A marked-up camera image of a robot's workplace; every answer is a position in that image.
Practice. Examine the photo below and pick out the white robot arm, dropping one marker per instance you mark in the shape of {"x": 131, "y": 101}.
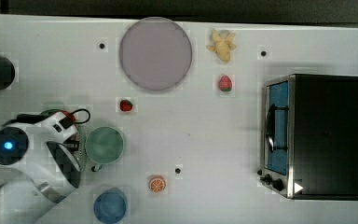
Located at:
{"x": 48, "y": 170}

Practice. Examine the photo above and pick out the green oval strainer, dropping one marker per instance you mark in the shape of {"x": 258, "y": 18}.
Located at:
{"x": 74, "y": 144}

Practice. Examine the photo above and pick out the large pink strawberry toy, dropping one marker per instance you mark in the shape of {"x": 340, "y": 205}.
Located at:
{"x": 225, "y": 83}

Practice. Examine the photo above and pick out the small red strawberry toy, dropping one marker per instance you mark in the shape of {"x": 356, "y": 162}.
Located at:
{"x": 126, "y": 105}

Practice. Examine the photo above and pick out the round lilac plate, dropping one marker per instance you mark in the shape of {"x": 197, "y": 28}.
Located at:
{"x": 155, "y": 54}

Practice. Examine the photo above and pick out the orange slice toy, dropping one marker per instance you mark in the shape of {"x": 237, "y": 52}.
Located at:
{"x": 157, "y": 184}

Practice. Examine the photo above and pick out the yellow peeled banana toy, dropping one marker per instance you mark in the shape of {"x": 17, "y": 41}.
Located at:
{"x": 222, "y": 45}

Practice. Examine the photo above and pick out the green mug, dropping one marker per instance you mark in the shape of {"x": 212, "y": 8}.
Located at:
{"x": 103, "y": 146}

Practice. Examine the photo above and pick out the blue cup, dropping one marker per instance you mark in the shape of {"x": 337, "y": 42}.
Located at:
{"x": 110, "y": 207}

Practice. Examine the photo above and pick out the black toaster oven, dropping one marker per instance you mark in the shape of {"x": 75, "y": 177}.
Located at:
{"x": 310, "y": 137}

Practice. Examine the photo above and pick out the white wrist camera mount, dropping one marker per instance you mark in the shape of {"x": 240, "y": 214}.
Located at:
{"x": 61, "y": 127}

